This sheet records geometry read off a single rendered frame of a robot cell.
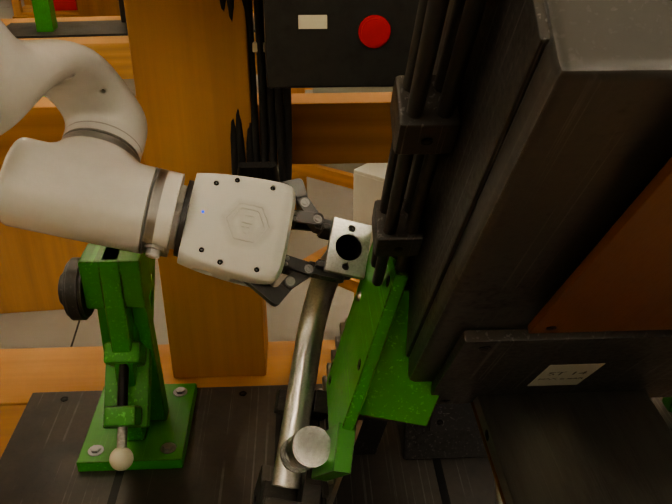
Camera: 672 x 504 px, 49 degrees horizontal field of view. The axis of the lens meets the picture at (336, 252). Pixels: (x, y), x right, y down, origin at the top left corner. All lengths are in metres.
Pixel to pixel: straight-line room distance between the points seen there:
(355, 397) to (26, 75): 0.38
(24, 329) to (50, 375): 1.82
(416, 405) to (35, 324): 2.44
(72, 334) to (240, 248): 2.26
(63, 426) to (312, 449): 0.46
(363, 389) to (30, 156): 0.36
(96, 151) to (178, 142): 0.26
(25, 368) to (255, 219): 0.62
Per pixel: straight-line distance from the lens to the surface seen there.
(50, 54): 0.65
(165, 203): 0.68
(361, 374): 0.65
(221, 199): 0.70
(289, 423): 0.80
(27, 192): 0.70
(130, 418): 0.92
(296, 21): 0.80
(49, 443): 1.05
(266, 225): 0.70
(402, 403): 0.70
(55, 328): 2.98
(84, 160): 0.71
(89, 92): 0.72
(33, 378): 1.21
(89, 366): 1.21
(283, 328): 2.79
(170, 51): 0.93
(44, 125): 1.09
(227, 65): 0.92
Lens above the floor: 1.57
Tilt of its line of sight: 28 degrees down
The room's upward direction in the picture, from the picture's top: straight up
